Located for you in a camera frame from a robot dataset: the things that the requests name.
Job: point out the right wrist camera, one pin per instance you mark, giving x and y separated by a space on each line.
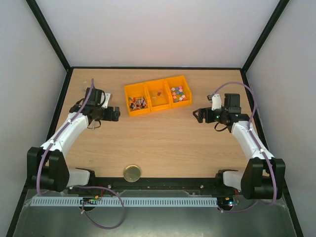
215 100

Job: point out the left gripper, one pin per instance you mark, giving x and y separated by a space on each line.
110 117

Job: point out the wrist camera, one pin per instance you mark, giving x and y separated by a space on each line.
106 97
215 100

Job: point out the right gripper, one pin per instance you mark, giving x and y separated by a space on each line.
204 115

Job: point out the grey slotted cable duct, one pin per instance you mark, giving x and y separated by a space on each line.
126 201

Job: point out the gold jar lid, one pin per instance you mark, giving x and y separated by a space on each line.
132 173

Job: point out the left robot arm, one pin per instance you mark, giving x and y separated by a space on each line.
46 165

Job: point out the clear glass jar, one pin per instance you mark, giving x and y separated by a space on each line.
86 84

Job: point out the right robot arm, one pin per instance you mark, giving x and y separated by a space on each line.
263 177

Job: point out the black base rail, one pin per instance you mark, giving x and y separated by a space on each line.
198 186

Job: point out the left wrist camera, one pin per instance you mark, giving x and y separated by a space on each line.
106 97

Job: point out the yellow lollipop bin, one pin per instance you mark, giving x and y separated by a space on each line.
137 99

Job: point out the yellow star candy bin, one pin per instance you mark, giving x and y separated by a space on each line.
181 94

